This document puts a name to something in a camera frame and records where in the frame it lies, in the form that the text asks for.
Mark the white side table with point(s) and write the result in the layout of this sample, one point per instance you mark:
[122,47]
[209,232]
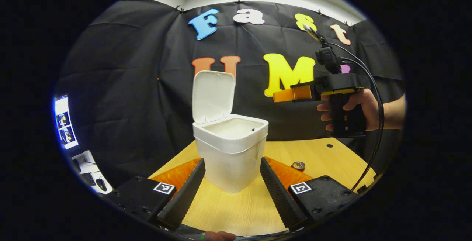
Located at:
[86,159]

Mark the red pop can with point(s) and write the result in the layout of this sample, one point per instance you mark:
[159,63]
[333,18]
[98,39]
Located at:
[298,166]

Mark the computer monitor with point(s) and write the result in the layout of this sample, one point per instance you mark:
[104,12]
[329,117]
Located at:
[65,123]

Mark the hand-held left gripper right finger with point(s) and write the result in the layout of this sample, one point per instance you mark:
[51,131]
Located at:
[280,196]

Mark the wooden desktop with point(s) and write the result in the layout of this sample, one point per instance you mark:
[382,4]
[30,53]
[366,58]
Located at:
[239,211]

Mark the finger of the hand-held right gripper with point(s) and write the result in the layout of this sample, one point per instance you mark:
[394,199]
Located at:
[298,92]

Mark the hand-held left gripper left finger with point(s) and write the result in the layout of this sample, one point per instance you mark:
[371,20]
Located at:
[182,200]

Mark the black keyboard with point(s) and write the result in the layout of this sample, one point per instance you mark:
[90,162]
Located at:
[88,179]

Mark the black computer mouse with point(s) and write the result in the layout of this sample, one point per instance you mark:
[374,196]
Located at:
[101,184]

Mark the white desktop garbage bin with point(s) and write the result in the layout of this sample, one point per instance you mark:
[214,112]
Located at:
[232,159]

